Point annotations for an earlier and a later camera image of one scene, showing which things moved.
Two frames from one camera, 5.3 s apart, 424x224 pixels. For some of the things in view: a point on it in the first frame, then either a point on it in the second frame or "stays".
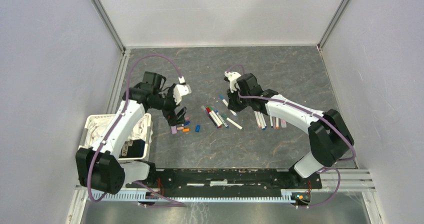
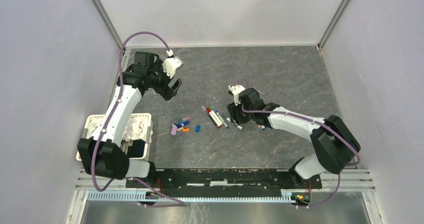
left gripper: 170,115 → 167,93
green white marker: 232,122 stays
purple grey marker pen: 204,108 stays
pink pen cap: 174,129 stays
